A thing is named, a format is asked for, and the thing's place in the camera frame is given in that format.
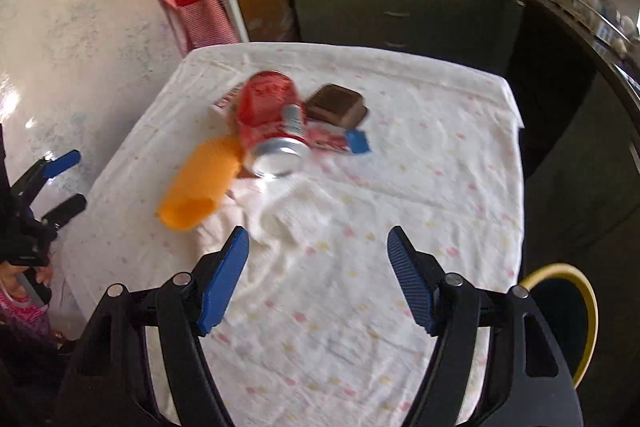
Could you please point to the person's left hand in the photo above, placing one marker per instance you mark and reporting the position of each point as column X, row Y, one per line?
column 45, row 276

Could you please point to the green base cabinets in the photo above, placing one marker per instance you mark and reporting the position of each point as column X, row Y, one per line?
column 400, row 7

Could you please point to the yellow rimmed trash bin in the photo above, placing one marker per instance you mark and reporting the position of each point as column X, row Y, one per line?
column 560, row 317

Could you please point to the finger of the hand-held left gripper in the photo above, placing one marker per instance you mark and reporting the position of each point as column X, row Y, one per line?
column 67, row 211
column 62, row 162

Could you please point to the orange ridged plastic cup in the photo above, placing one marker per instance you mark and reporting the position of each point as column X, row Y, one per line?
column 205, row 182

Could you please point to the red soda can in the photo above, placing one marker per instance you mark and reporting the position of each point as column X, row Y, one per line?
column 270, row 117

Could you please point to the red-blue snack wrapper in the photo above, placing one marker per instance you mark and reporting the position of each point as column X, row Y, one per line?
column 345, row 141

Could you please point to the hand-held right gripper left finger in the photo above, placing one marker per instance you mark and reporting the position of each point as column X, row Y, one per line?
column 222, row 287

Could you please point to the white floral tablecloth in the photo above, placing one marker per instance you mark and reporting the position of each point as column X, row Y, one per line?
column 350, row 207

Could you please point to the dark brown box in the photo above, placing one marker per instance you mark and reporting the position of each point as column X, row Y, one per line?
column 335, row 104

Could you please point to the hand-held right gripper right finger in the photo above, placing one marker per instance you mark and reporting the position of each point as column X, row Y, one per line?
column 412, row 282

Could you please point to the white dish rack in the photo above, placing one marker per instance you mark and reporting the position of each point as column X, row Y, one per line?
column 590, row 2

